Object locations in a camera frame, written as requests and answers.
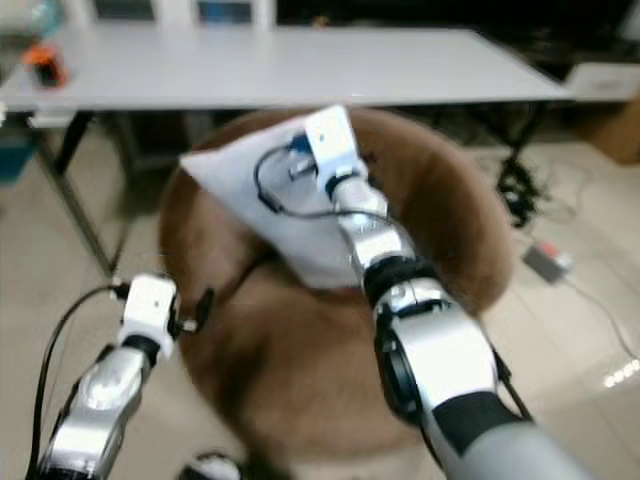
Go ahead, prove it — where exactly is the white pillow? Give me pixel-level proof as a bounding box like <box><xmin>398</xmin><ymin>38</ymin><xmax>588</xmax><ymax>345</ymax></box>
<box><xmin>178</xmin><ymin>114</ymin><xmax>373</xmax><ymax>292</ymax></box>

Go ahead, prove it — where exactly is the grey power strip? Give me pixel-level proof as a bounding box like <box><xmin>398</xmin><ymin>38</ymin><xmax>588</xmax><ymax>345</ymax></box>
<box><xmin>521</xmin><ymin>239</ymin><xmax>574</xmax><ymax>284</ymax></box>

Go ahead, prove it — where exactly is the robot left leg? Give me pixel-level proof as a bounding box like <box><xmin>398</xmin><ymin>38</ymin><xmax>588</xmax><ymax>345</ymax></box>
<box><xmin>179</xmin><ymin>452</ymin><xmax>247</xmax><ymax>480</ymax></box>

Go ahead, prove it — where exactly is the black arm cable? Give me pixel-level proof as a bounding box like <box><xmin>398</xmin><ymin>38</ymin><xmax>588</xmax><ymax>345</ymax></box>
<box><xmin>252</xmin><ymin>140</ymin><xmax>347</xmax><ymax>220</ymax></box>
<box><xmin>27</xmin><ymin>283</ymin><xmax>132</xmax><ymax>473</ymax></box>

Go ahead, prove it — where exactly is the white framed dark panel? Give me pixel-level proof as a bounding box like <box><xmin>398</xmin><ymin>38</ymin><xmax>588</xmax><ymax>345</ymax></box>
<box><xmin>84</xmin><ymin>0</ymin><xmax>169</xmax><ymax>28</ymax></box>
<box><xmin>186</xmin><ymin>0</ymin><xmax>277</xmax><ymax>29</ymax></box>

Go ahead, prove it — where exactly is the white table with black legs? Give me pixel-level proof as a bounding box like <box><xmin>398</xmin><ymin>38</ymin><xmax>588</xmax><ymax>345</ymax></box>
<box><xmin>0</xmin><ymin>26</ymin><xmax>573</xmax><ymax>277</ymax></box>

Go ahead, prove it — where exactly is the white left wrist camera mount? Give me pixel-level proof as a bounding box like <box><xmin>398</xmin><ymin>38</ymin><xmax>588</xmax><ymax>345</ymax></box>
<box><xmin>121</xmin><ymin>274</ymin><xmax>180</xmax><ymax>342</ymax></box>

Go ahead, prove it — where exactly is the brown cardboard box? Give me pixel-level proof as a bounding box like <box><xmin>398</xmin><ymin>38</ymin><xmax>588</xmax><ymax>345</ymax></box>
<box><xmin>584</xmin><ymin>100</ymin><xmax>640</xmax><ymax>167</ymax></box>

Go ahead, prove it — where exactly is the brown round sofa chair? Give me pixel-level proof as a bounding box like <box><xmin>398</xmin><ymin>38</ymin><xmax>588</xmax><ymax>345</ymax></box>
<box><xmin>157</xmin><ymin>105</ymin><xmax>513</xmax><ymax>473</ymax></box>

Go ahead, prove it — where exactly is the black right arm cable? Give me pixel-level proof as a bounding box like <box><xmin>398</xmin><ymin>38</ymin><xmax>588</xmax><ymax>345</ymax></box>
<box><xmin>252</xmin><ymin>140</ymin><xmax>347</xmax><ymax>220</ymax></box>

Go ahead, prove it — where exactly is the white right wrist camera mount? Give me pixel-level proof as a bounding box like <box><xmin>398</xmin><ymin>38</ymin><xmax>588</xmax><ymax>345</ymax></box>
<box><xmin>304</xmin><ymin>104</ymin><xmax>362</xmax><ymax>178</ymax></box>

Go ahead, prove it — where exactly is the orange and black device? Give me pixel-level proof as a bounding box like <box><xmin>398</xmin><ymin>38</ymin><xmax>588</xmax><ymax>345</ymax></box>
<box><xmin>24</xmin><ymin>44</ymin><xmax>72</xmax><ymax>90</ymax></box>

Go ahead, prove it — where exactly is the blue mat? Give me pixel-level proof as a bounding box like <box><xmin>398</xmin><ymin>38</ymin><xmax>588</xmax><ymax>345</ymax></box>
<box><xmin>0</xmin><ymin>130</ymin><xmax>37</xmax><ymax>187</ymax></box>

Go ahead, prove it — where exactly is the white box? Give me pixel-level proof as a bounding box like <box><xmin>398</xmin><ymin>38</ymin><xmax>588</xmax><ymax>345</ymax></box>
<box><xmin>564</xmin><ymin>62</ymin><xmax>640</xmax><ymax>102</ymax></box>

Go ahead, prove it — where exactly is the black cable bundle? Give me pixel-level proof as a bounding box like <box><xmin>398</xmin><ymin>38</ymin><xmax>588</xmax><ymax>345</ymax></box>
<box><xmin>499</xmin><ymin>158</ymin><xmax>547</xmax><ymax>227</ymax></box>

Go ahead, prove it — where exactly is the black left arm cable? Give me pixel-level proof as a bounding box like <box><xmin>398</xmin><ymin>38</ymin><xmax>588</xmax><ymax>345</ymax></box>
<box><xmin>27</xmin><ymin>283</ymin><xmax>132</xmax><ymax>473</ymax></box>

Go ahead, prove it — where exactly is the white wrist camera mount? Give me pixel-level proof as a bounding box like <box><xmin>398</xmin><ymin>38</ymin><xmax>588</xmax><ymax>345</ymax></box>
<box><xmin>121</xmin><ymin>274</ymin><xmax>180</xmax><ymax>342</ymax></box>
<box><xmin>304</xmin><ymin>104</ymin><xmax>362</xmax><ymax>178</ymax></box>

